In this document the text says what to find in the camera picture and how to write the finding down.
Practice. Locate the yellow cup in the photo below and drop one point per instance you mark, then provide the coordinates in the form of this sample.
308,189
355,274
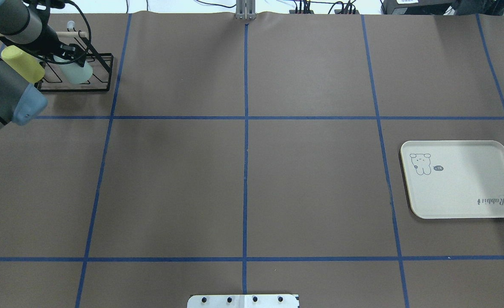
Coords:
23,63

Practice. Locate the aluminium frame post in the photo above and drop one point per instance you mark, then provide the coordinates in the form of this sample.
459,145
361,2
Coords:
245,10

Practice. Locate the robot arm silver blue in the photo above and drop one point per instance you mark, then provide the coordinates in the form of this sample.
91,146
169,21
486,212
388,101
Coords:
24,24

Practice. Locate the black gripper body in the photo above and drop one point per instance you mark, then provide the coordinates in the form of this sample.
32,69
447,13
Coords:
49,41

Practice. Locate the white pedestal column base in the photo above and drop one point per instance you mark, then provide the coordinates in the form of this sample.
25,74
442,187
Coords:
244,301

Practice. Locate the cream rabbit tray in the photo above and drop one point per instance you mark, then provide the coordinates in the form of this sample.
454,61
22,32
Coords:
454,179

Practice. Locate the light green cup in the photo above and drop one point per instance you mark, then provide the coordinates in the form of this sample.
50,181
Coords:
74,73

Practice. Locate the black wire cup rack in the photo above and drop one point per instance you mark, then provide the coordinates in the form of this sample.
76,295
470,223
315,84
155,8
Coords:
102,63

